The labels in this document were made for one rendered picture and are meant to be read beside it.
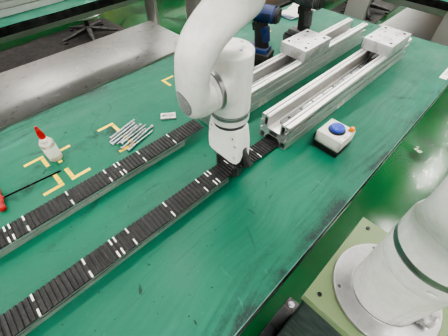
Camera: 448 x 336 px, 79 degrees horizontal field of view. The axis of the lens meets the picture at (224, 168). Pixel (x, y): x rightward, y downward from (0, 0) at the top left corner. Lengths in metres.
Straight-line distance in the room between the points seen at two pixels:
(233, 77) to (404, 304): 0.45
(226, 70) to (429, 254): 0.39
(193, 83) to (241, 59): 0.09
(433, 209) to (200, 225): 0.48
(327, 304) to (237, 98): 0.42
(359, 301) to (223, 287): 0.26
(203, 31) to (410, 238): 0.40
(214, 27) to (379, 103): 0.80
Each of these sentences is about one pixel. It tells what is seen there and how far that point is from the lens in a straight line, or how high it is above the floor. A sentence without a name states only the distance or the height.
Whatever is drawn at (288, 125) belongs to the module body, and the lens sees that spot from 0.78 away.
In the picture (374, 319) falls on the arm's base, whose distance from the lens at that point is 0.61.
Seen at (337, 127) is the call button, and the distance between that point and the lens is 0.84.
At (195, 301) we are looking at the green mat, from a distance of 0.60.
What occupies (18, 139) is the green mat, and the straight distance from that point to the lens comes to 1.05.
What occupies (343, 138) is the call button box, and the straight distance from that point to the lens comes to 0.83.
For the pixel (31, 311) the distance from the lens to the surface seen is 0.66.
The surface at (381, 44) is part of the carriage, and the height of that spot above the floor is 0.90.
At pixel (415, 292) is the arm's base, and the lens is 0.49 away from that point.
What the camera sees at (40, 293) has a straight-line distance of 0.67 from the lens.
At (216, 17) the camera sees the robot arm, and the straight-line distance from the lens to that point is 0.44.
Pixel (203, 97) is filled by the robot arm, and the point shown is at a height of 1.09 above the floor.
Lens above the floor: 1.36
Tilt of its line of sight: 49 degrees down
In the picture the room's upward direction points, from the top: straight up
